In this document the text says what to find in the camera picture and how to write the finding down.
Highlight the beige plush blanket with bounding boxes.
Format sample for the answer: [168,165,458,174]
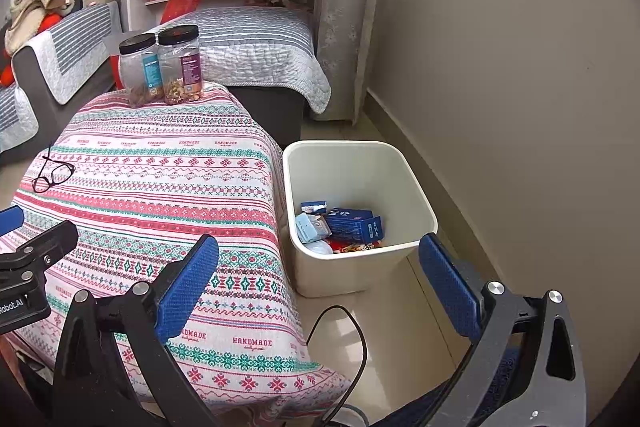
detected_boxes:
[5,0,76,52]

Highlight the patterned knit-print tablecloth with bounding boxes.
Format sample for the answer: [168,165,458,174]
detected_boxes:
[0,82,353,423]

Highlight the beige blue milk carton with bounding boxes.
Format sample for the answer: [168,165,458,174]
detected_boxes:
[295,212,331,243]

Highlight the grey quilted sofa cover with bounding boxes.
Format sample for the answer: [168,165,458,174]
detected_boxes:
[22,2,123,105]
[0,87,40,154]

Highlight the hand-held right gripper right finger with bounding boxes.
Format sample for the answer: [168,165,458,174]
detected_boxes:
[418,232,588,427]

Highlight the light floral curtain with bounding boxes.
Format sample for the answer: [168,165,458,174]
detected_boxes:
[314,0,401,125]

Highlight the clear jar teal label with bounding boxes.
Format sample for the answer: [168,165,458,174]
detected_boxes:
[118,33,163,109]

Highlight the red snack wrapper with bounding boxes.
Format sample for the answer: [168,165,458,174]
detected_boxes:
[332,242,381,254]

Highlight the blue cardboard snack box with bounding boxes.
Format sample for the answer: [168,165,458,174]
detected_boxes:
[325,207,385,244]

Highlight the red plush cushion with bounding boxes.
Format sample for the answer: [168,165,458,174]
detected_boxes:
[0,14,61,88]

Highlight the red paper bag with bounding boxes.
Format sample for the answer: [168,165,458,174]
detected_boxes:
[160,0,210,24]

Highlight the clear jar purple label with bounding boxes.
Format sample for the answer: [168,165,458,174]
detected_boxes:
[157,25,204,104]

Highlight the grey quilted chaise cover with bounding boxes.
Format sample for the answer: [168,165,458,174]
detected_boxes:
[145,4,332,115]

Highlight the dark grey chaise base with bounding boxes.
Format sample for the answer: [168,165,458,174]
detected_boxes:
[222,84,308,136]

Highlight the black floor cable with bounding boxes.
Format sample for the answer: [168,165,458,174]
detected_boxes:
[305,305,369,425]

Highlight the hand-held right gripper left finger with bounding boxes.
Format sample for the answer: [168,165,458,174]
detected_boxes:
[50,233,221,427]

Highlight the white plastic trash bin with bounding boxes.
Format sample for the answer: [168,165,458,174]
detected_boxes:
[282,140,439,299]

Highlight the dark grey sofa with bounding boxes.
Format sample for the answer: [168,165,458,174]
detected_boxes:
[0,0,123,168]

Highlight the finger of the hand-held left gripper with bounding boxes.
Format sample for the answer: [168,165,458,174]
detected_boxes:
[0,221,79,280]
[0,204,26,233]

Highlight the black frame eyeglasses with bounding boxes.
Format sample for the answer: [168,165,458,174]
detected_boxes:
[32,146,77,194]

